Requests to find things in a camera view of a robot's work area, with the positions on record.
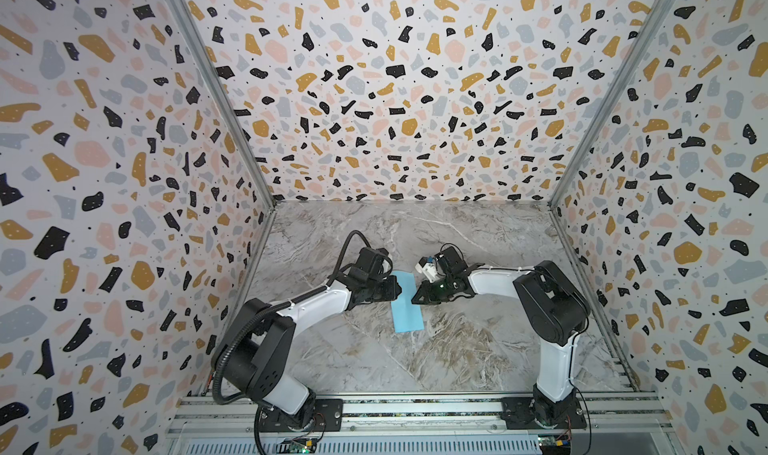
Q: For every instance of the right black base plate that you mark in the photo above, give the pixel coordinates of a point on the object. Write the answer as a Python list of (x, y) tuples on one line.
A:
[(529, 413)]

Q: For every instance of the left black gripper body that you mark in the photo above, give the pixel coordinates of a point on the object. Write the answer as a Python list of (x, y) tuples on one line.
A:
[(381, 290)]

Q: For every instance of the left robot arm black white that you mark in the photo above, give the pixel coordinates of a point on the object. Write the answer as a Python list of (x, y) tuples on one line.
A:
[(250, 360)]

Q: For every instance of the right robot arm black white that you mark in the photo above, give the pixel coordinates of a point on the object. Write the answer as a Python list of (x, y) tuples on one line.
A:
[(556, 311)]

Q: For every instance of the right aluminium corner post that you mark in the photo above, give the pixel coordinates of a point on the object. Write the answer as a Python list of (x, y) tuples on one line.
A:
[(617, 87)]

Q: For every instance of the aluminium front rail frame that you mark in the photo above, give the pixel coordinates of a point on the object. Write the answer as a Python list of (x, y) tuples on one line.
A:
[(470, 423)]

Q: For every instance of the aluminium corner post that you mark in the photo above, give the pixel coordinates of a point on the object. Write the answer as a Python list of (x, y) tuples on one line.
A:
[(617, 87), (209, 75)]

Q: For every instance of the left aluminium corner post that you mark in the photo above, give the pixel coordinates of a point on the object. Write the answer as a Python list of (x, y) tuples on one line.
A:
[(209, 75)]

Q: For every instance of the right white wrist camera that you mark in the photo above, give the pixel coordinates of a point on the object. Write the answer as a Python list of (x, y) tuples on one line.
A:
[(429, 268)]

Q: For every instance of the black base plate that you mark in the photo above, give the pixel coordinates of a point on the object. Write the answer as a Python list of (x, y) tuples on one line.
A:
[(529, 413), (323, 415)]

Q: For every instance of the left green circuit board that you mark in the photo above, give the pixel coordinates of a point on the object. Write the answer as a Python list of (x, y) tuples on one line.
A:
[(299, 445)]

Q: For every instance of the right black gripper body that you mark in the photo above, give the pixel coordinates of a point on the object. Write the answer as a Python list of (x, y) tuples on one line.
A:
[(432, 290)]

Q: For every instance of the right circuit board with wires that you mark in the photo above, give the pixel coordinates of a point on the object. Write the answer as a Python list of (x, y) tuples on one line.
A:
[(555, 444)]

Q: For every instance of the light blue paper sheet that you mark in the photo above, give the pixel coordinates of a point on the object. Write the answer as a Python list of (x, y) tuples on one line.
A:
[(407, 317)]

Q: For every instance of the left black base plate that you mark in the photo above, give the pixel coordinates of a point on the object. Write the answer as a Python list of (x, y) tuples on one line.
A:
[(323, 415)]

